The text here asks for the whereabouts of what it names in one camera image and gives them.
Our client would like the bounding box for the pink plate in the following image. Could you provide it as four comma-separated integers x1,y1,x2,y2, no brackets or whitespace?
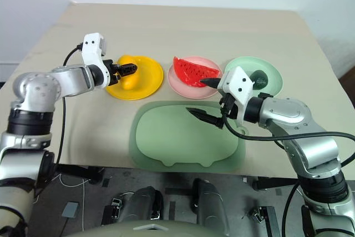
167,56,224,100

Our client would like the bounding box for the black metal floor bracket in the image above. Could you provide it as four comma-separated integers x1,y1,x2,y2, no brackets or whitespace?
100,197,124,226
249,205,281,237

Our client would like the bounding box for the black table foot bar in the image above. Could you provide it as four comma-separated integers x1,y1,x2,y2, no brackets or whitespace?
53,163,105,185
251,177,301,191

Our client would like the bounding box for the dark green toy vegetable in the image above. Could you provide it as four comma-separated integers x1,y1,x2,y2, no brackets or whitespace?
249,69,268,90

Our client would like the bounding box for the dark grey rounded leg cover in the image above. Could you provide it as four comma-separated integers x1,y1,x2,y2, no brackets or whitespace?
121,185,164,221
192,178,231,237

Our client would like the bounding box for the light green silicone mat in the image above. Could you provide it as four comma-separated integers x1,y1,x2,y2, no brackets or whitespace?
128,100,246,174

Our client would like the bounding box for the olive grey robot torso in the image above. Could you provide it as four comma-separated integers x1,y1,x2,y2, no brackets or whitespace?
65,218,214,237

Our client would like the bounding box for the yellow toy mango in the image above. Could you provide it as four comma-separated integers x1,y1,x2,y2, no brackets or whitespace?
117,54,140,91

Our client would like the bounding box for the yellow plate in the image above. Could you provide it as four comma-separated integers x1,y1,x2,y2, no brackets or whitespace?
105,55,164,101

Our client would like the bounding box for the red toy watermelon slice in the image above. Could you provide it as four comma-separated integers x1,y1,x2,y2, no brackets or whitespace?
173,56,222,88

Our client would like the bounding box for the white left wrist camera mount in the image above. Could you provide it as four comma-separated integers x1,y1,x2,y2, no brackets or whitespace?
81,32,110,88

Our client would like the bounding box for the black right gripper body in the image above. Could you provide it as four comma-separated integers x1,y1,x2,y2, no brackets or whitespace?
219,92,240,121

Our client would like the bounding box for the thin white floor cable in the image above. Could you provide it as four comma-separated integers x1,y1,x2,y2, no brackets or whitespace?
32,172,90,233

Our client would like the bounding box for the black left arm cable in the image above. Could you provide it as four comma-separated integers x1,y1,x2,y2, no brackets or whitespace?
54,42,84,166

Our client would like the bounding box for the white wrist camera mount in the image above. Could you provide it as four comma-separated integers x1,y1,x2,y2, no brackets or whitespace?
81,32,110,88
217,65,256,123

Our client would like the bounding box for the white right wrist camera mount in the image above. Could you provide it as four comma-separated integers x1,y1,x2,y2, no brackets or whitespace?
217,65,256,123

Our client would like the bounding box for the light green plate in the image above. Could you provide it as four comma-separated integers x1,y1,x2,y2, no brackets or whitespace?
223,56,284,98

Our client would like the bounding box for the small grey floor box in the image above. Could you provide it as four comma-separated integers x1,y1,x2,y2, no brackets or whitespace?
61,201,79,219

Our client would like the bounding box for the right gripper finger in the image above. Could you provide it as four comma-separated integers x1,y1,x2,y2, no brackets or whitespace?
185,107,225,130
199,78,222,89

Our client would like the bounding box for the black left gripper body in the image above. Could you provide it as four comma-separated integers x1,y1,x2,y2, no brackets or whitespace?
103,59,123,86

